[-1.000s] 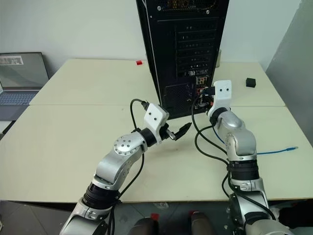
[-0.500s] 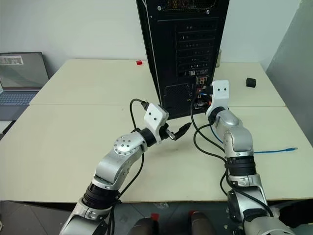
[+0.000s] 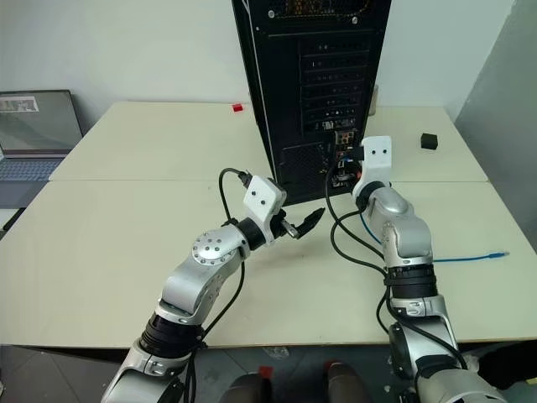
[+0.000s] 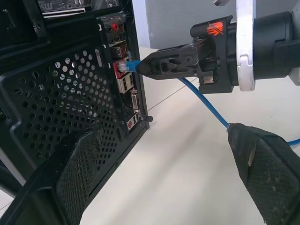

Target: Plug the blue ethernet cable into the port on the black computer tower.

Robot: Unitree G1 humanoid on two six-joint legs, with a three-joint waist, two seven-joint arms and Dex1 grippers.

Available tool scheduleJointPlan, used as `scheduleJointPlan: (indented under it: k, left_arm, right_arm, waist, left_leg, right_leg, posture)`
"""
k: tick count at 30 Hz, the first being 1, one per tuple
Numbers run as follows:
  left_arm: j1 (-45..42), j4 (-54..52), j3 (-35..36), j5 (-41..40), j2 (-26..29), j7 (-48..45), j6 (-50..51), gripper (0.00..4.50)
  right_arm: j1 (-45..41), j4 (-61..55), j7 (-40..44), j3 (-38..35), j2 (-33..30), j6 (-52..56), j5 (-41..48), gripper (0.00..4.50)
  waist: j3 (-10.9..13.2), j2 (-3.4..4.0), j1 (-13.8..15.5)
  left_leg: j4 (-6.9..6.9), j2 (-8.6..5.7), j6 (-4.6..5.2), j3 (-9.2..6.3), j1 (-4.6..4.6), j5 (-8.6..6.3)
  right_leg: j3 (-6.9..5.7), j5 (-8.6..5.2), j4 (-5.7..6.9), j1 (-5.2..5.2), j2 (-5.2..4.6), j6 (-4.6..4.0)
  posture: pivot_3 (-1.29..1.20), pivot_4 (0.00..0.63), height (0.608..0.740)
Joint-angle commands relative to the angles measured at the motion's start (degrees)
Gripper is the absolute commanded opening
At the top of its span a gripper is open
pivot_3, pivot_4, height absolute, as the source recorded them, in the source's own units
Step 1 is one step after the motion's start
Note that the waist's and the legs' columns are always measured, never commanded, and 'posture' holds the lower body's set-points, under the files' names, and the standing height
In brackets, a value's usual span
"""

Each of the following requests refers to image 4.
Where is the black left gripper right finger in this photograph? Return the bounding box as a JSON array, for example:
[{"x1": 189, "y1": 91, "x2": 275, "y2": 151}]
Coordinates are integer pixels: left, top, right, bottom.
[{"x1": 226, "y1": 122, "x2": 300, "y2": 225}]

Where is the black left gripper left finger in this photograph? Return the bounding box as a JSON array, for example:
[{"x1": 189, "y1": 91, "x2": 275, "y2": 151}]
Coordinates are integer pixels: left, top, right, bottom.
[{"x1": 0, "y1": 126, "x2": 104, "y2": 225}]

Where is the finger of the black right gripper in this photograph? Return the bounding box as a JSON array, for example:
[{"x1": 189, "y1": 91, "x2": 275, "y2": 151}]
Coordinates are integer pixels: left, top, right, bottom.
[
  {"x1": 140, "y1": 43, "x2": 200, "y2": 63},
  {"x1": 136, "y1": 55, "x2": 201, "y2": 80}
]

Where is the blue ethernet cable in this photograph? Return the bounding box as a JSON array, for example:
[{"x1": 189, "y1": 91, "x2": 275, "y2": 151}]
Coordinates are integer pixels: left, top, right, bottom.
[{"x1": 117, "y1": 60, "x2": 300, "y2": 147}]

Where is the black computer tower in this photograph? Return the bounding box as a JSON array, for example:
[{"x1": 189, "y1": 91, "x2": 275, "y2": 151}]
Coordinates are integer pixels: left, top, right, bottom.
[{"x1": 0, "y1": 0, "x2": 154, "y2": 225}]

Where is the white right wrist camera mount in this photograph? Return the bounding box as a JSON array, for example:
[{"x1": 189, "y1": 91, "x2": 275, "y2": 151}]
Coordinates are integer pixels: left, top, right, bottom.
[{"x1": 235, "y1": 0, "x2": 256, "y2": 92}]

